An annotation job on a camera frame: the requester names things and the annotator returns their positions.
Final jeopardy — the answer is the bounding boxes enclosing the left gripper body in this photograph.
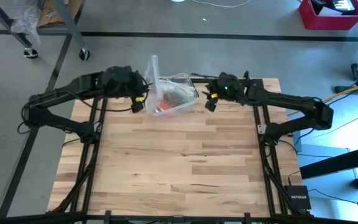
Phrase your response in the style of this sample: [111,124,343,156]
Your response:
[128,68,150,114]

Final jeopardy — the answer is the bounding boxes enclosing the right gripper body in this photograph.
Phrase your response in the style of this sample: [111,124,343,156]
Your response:
[204,72,246,112]

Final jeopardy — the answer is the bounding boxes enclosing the clear zip plastic bag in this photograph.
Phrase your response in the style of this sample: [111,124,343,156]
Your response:
[144,54,195,108]

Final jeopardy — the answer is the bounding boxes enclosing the clear plastic storage box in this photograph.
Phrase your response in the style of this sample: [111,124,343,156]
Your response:
[144,72,200,117]

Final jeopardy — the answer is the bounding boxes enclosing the green bandage roll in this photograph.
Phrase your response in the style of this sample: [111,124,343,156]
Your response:
[177,92,194,103]

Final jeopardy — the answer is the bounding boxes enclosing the grey metal cart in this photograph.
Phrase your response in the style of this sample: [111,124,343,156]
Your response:
[0,0,91,62]

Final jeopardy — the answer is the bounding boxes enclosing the brown cardboard sheet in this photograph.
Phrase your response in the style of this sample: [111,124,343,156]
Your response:
[38,0,85,29]

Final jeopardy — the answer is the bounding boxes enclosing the red plastic crate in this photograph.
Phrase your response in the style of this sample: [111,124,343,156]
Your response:
[298,0,358,31]

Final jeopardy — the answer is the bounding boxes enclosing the white paper sheet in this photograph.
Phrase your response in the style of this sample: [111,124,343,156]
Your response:
[318,6,343,17]

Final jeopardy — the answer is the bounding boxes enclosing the crumpled clear plastic wrap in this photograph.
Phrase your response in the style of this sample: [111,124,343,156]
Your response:
[10,4,43,46]

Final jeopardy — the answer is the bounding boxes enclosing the black electronics box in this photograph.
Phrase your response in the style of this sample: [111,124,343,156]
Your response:
[310,0,357,16]

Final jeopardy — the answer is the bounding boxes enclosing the white floor cable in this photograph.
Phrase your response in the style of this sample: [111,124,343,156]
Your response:
[192,0,252,9]

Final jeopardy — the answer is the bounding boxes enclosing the thick yellow cable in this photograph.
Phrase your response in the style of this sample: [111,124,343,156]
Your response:
[323,80,358,104]

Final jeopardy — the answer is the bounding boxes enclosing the thin yellow cable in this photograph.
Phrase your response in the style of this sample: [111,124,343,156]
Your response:
[333,112,358,134]

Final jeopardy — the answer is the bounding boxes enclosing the black metal table frame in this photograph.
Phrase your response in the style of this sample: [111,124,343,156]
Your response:
[0,70,358,224]

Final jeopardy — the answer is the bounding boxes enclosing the black Netgear network switch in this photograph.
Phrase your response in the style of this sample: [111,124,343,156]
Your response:
[283,185,312,210]

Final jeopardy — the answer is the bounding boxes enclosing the black desk frame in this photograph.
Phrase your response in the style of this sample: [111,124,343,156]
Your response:
[299,67,358,191]

